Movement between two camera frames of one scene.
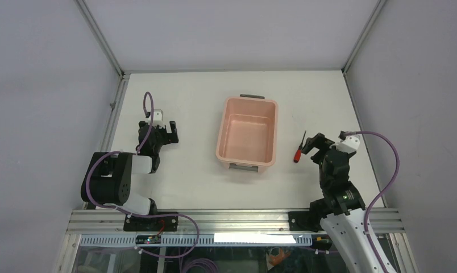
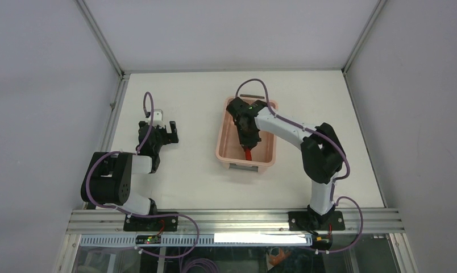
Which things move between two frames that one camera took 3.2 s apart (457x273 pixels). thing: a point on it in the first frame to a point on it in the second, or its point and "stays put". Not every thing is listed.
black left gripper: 170,137 stays put
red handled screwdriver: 298,154 to 248,154
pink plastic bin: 247,133 stays put
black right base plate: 306,220 stays put
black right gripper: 319,141 to 247,143
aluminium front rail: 111,222 stays put
